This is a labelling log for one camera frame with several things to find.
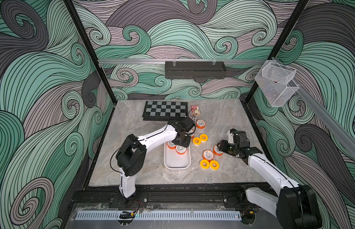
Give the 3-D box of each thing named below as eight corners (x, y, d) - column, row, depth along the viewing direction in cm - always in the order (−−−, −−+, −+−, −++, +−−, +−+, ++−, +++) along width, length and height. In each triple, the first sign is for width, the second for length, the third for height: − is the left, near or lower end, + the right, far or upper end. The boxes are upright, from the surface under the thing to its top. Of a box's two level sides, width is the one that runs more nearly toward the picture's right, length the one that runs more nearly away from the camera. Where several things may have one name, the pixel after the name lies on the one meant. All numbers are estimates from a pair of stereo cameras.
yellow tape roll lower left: (200, 169, 86) (200, 168, 84) (199, 160, 89) (199, 159, 88) (209, 169, 86) (210, 168, 84) (208, 160, 89) (208, 159, 88)
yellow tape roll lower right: (209, 170, 86) (210, 168, 84) (208, 161, 89) (209, 160, 88) (219, 170, 86) (220, 168, 84) (217, 161, 89) (218, 160, 88)
